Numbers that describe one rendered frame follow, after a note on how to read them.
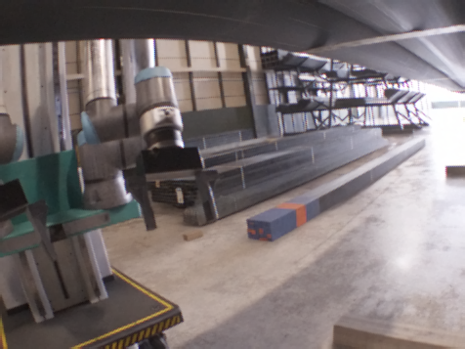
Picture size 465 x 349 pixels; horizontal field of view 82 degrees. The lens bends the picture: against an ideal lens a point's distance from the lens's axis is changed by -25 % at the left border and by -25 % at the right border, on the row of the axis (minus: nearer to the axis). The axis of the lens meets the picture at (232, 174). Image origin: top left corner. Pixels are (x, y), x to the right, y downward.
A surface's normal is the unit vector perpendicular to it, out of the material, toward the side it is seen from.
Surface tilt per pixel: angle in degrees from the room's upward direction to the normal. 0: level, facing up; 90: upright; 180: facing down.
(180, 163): 66
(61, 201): 90
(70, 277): 90
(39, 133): 90
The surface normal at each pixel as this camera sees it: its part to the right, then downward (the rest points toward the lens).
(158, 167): 0.49, -0.36
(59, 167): 0.69, 0.01
